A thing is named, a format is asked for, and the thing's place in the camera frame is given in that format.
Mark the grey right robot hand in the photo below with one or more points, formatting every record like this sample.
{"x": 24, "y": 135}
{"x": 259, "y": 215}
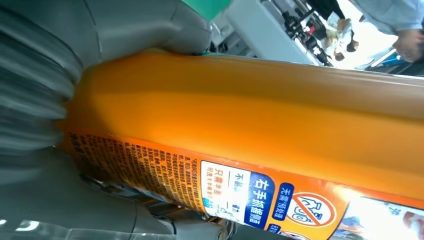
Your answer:
{"x": 66, "y": 212}

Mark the green table mat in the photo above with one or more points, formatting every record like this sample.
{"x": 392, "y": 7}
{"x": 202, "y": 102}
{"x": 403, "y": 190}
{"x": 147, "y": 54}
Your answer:
{"x": 207, "y": 8}

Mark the grey machine with column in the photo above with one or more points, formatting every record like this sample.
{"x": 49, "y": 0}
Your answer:
{"x": 258, "y": 30}

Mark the black jointed device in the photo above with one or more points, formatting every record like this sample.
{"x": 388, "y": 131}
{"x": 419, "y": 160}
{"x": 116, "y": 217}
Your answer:
{"x": 298, "y": 26}

